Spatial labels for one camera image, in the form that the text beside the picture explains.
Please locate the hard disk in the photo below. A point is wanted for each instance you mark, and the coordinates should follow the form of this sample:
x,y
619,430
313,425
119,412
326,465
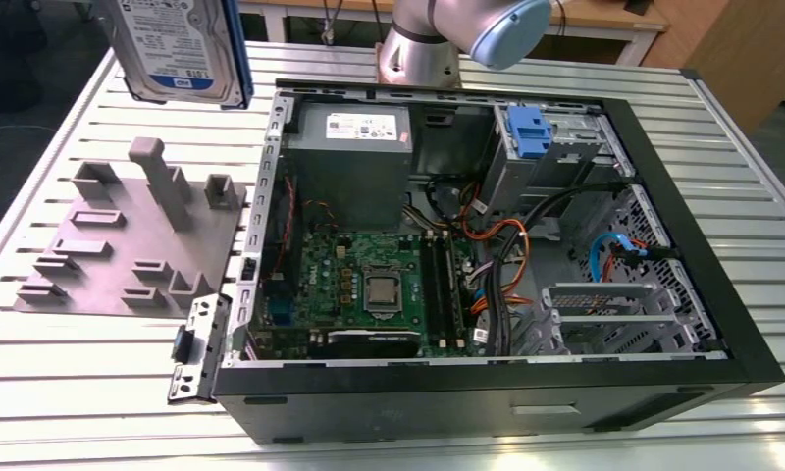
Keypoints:
x,y
169,49

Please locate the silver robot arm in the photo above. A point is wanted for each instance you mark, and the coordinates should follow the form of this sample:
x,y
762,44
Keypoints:
x,y
418,59

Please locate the metal disk bay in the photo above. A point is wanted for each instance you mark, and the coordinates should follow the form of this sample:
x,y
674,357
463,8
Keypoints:
x,y
618,318

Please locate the silver CPU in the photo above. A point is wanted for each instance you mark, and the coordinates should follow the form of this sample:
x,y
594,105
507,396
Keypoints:
x,y
383,290

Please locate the grey power supply unit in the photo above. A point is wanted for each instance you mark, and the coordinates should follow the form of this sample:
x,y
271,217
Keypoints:
x,y
346,186

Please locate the CPU socket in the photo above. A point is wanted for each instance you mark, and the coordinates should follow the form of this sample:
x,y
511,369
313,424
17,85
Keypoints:
x,y
365,294

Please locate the RAM stick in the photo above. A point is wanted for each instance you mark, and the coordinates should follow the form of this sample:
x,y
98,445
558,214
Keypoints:
x,y
453,294

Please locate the green motherboard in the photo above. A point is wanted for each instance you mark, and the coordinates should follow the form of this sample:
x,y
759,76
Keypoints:
x,y
326,294

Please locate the black graphics card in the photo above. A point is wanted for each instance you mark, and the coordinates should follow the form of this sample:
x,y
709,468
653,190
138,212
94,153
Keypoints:
x,y
366,343

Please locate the metal optical drive cage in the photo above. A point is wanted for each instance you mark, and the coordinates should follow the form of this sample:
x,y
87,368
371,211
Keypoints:
x,y
542,176

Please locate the blue drive latch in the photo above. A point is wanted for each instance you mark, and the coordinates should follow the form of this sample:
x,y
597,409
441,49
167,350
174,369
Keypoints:
x,y
527,132

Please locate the black PC case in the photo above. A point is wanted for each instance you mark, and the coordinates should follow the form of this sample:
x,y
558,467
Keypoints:
x,y
431,407

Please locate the grey parts rack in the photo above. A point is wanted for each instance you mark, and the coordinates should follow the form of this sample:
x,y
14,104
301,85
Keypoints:
x,y
137,245

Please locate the wooden cabinet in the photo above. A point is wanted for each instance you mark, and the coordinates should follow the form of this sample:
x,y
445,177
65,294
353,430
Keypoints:
x,y
745,59

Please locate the metal expansion slot bracket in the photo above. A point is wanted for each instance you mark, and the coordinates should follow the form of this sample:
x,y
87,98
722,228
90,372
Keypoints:
x,y
202,343

